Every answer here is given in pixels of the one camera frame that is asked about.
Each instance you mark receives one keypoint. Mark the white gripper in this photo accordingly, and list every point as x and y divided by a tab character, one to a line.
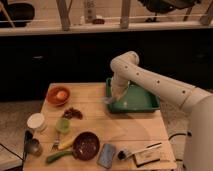
118	90

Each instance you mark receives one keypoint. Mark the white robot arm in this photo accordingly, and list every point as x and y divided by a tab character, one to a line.
198	103

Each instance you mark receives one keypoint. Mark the green plastic tray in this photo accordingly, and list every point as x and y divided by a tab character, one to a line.
135	100

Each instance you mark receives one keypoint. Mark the dark red dried fruit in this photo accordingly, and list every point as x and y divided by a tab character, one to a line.
72	113

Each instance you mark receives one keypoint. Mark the egg in bowl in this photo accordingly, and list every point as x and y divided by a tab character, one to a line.
61	95

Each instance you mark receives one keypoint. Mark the orange bowl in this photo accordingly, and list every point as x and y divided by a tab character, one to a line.
53	100

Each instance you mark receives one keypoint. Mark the dark red object on floor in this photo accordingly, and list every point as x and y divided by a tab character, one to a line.
98	21

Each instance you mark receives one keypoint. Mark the blue sponge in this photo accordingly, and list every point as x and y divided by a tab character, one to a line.
106	156

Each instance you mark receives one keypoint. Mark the green plastic cup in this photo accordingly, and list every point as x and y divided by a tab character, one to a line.
62	125

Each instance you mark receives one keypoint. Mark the tan box with black pen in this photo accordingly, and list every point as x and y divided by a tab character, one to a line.
146	157

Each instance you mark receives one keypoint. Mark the white lidded jar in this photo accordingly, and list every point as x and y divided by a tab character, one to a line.
37	122

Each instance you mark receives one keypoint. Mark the black office chair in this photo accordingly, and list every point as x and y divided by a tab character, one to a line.
20	13

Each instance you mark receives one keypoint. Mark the dark red pan green handle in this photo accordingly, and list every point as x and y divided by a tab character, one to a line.
85	147

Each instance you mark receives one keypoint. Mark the black-headed brush white handle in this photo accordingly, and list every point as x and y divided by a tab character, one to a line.
124	154

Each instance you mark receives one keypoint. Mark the fork with yellow handle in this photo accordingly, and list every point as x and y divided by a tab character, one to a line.
59	144

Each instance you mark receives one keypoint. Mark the metal ladle black handle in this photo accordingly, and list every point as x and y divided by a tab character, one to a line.
32	145

